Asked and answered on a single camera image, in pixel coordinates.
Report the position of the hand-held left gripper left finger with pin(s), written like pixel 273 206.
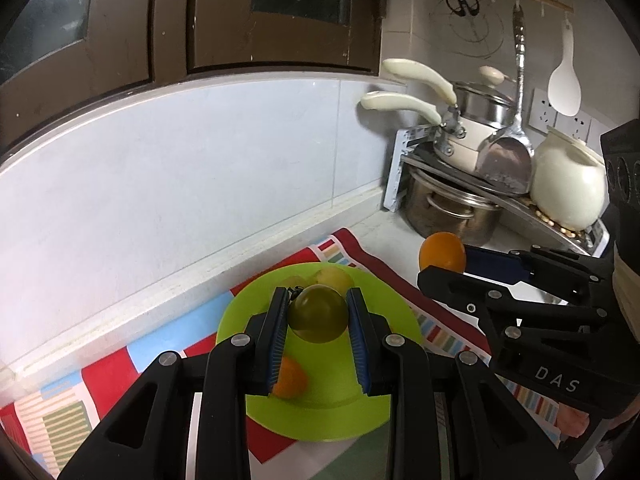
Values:
pixel 275 340

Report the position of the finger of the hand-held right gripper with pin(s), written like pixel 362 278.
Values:
pixel 495 265
pixel 450 285

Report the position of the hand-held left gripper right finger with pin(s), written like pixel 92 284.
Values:
pixel 358 340

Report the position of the small orange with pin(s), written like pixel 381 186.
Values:
pixel 294 379

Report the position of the small green mandarin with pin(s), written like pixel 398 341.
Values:
pixel 320 315

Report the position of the small yellow plum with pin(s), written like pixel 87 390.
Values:
pixel 335 277

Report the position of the green plate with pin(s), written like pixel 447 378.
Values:
pixel 330 410

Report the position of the person's right hand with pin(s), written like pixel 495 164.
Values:
pixel 572 420

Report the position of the large steel pot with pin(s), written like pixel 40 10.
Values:
pixel 450 210

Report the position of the metal spatula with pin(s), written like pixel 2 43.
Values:
pixel 505 160

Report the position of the white ceramic pot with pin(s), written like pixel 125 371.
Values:
pixel 565 185

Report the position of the metal dish rack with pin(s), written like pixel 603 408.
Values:
pixel 400 160

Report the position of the colourful patchwork cloth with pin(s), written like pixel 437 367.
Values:
pixel 110 375

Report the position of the white rice spoon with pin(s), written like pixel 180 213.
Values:
pixel 565 90

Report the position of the small black scissors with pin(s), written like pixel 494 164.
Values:
pixel 462 4

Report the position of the brown framed window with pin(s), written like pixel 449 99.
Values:
pixel 285 15
pixel 75 25

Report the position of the white wall socket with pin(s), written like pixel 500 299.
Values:
pixel 542 110

